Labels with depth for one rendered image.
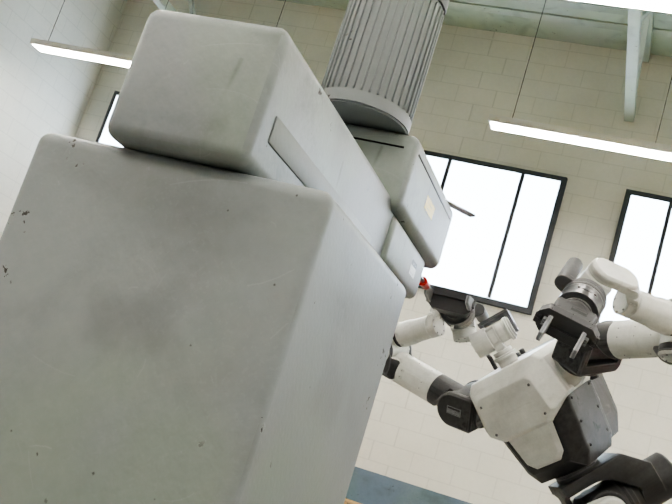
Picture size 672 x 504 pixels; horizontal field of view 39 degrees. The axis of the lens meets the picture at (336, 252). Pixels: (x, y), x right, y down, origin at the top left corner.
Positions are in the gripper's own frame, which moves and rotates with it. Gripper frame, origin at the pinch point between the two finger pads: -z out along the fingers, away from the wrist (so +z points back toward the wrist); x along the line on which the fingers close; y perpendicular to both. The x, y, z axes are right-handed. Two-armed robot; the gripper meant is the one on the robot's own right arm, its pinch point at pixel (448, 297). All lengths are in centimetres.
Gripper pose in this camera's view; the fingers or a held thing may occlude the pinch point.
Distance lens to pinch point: 237.0
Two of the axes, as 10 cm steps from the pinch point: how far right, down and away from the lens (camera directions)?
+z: 2.7, 2.9, 9.2
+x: 9.2, 2.0, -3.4
